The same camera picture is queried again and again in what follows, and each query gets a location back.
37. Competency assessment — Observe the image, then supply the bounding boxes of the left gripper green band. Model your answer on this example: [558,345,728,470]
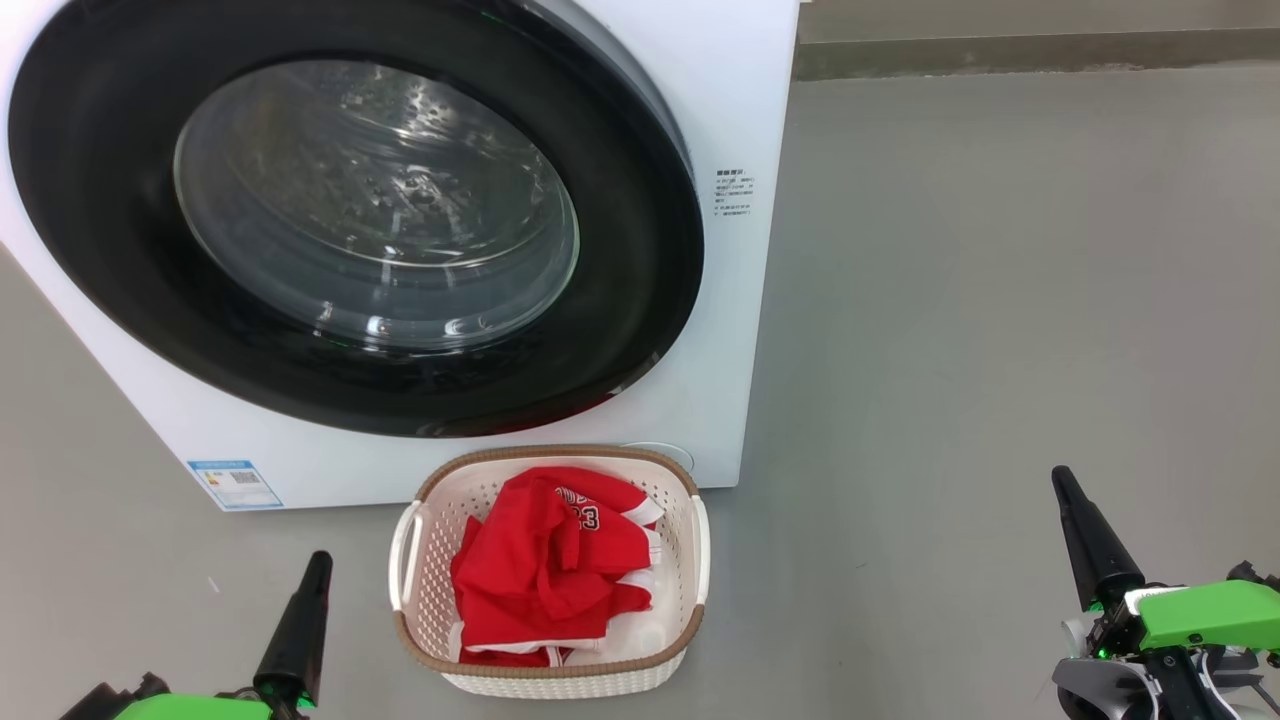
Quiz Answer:
[58,550,334,720]

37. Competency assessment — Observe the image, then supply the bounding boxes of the cream plastic basket brown rim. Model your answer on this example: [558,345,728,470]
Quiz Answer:
[388,444,712,700]

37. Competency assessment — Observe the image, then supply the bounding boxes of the blue energy label sticker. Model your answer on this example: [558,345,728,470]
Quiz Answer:
[187,459,284,511]

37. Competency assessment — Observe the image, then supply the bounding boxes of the white front-load washing machine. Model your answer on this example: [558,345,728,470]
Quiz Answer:
[0,0,801,513]

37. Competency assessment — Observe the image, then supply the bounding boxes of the printed text label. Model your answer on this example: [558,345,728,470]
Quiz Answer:
[713,168,756,219]

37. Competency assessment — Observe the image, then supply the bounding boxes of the grey skirting board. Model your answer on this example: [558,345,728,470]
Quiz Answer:
[795,28,1280,82]

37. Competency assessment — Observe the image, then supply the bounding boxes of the dark round glass washer door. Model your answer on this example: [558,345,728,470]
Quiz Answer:
[8,0,706,439]

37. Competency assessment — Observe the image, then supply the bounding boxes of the red and white jersey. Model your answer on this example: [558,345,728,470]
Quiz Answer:
[450,466,667,668]

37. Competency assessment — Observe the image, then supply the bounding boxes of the round filter cover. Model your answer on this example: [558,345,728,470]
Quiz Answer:
[620,441,694,476]

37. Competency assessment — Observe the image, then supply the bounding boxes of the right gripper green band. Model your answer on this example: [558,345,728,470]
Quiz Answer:
[1050,465,1280,666]

